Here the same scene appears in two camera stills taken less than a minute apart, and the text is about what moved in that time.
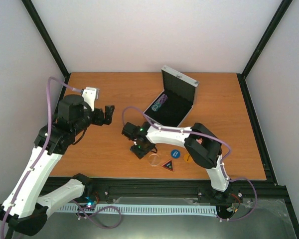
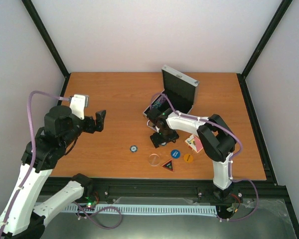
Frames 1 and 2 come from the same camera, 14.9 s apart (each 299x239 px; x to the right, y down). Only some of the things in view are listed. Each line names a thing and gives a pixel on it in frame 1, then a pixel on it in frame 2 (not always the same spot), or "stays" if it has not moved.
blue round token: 175,154 stays
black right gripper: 139,154 → 157,141
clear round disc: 153,160 stays
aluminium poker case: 171,107 stays
